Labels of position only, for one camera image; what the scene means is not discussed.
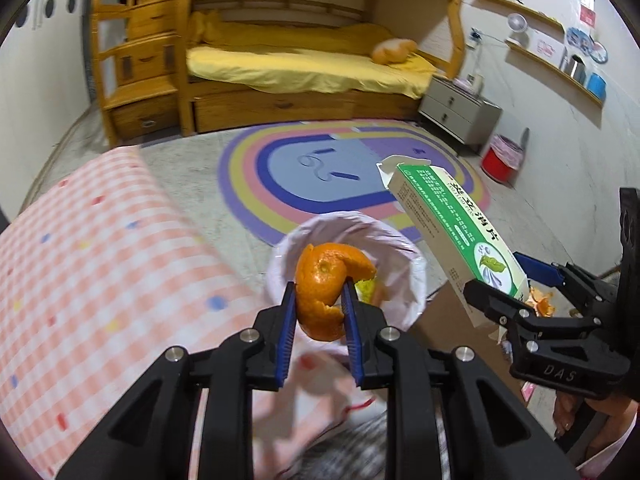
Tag pastel rainbow rug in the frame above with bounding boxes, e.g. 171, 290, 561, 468
217, 119, 492, 247

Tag green white medicine box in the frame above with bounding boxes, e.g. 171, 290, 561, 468
377, 156, 530, 328

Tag white desk fan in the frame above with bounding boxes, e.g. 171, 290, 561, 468
505, 12, 532, 47

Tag tangerine peel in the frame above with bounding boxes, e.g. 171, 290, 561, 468
529, 287, 557, 317

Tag grey nightstand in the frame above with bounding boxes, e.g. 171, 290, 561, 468
417, 76, 503, 147

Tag small items on nightstand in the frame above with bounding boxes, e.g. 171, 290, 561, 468
457, 72, 487, 94

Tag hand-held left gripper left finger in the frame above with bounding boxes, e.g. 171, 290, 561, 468
57, 280, 301, 480

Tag person's right hand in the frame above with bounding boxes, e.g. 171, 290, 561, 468
552, 391, 639, 455

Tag wooden stair drawers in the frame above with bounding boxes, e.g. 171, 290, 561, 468
90, 0, 196, 144

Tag wooden wall shelf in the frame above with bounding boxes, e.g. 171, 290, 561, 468
467, 0, 566, 31
505, 37, 606, 109

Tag grey knitted clothing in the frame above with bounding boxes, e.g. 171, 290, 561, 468
295, 410, 451, 480

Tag blue round plates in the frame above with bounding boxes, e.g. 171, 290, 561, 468
565, 27, 609, 64

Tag wooden bunk bed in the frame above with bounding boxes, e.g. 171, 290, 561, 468
177, 0, 471, 136

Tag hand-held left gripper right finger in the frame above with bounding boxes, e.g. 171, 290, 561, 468
340, 285, 581, 480

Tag orange plush pillow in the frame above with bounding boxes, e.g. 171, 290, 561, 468
370, 37, 419, 66

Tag white wardrobe with black circles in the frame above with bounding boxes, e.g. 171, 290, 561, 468
0, 0, 101, 128

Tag curled tangerine peel shell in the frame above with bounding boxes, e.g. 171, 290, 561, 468
294, 242, 378, 343

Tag yellow quilt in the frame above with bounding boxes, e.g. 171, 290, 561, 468
187, 10, 397, 59

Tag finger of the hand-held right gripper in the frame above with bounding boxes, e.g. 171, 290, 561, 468
514, 251, 623, 321
462, 279, 601, 347

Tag yellow bed sheet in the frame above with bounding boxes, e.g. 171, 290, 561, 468
186, 44, 439, 100

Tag red bin with pink bag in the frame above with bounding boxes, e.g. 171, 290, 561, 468
481, 135, 527, 184

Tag pink checkered blanket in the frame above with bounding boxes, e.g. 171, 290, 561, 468
0, 145, 381, 480

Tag blue container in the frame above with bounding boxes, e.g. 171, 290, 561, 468
586, 72, 609, 101

